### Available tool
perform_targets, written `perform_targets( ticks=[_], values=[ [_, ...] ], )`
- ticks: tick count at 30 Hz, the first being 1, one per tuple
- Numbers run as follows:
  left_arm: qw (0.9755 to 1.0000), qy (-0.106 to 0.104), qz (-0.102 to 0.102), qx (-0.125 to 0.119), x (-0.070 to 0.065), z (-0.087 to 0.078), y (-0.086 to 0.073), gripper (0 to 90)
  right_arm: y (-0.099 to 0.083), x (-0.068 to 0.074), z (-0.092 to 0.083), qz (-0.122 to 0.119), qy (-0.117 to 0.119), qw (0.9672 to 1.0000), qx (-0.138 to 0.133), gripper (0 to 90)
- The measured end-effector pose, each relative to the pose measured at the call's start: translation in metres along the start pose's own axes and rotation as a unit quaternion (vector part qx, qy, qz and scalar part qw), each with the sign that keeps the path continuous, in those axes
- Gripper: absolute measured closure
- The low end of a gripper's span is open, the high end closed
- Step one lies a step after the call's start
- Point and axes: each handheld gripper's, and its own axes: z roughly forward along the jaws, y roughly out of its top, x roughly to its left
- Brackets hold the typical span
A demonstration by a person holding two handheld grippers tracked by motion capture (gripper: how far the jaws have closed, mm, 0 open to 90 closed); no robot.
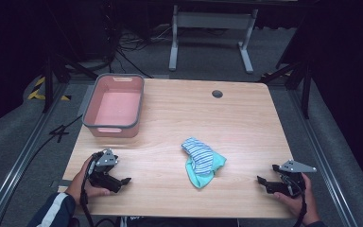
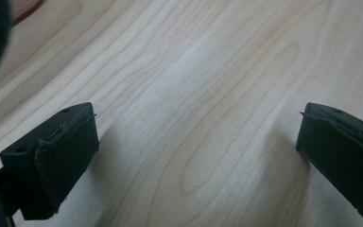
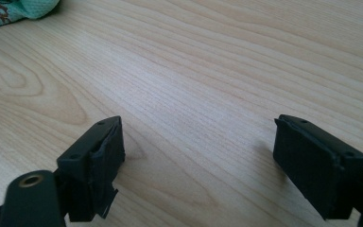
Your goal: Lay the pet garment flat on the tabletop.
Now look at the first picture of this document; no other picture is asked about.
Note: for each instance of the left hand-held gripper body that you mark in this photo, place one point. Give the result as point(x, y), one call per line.
point(105, 181)

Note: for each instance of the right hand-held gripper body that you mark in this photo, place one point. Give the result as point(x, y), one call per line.
point(288, 186)

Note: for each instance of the person's right hand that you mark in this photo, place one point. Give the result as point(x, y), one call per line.
point(299, 208)

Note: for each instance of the person's left hand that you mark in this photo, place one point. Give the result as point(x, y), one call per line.
point(77, 186)

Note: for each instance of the teal cloth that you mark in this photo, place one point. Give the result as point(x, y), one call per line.
point(198, 180)

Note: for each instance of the blue white striped cloth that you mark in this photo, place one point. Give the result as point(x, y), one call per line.
point(200, 156)

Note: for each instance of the black floor tape cross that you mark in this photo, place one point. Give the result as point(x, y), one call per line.
point(59, 132)

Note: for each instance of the pink bin with grey rim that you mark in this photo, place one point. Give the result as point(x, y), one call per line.
point(116, 107)

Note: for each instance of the black tripod stand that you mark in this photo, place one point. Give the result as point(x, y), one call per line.
point(48, 85)
point(305, 91)

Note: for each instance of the yellow black floor tape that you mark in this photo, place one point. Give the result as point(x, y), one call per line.
point(35, 94)

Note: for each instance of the aluminium floor rail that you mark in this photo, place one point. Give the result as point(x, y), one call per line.
point(323, 157)
point(22, 157)

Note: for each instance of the grey metal table frame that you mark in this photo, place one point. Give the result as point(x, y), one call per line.
point(212, 20)

